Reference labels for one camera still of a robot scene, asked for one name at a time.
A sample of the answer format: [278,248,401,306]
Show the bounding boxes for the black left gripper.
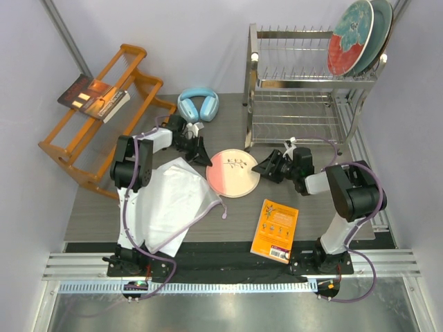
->
[172,136,213,168]

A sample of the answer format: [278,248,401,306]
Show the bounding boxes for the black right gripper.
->
[252,150,298,184]

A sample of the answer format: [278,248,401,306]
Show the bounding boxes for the pink and cream plate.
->
[206,149,260,199]

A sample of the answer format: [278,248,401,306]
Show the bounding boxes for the red and teal plate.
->
[327,1,374,76]

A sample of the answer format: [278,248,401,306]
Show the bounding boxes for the light teal plate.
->
[350,0,394,76]

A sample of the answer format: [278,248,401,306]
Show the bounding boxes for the dark teal floral plate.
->
[377,1,396,66]

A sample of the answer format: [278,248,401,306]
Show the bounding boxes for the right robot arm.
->
[252,147,387,275]

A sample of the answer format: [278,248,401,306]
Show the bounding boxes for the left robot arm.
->
[110,114,222,276]

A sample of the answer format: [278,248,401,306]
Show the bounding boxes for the stainless steel dish rack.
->
[242,24,388,150]

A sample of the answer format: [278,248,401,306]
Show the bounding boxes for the orange wooden rack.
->
[39,44,177,199]

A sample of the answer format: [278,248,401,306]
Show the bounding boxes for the clear zip pouch purple trim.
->
[136,158,227,257]

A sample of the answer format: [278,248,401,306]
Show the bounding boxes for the light blue headphones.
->
[177,88,219,123]

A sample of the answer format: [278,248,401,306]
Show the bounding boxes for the orange paperback book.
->
[250,199,299,264]

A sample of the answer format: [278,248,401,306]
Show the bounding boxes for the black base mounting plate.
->
[102,250,354,283]

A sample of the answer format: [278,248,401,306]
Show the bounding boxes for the dark paperback book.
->
[57,74,131,123]

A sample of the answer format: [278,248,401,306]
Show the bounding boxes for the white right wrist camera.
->
[282,137,297,160]

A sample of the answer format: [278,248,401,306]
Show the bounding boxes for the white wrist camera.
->
[184,122,204,139]
[282,137,297,160]

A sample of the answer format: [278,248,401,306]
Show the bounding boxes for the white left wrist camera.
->
[184,122,204,139]

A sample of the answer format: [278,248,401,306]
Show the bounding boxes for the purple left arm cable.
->
[119,114,179,300]

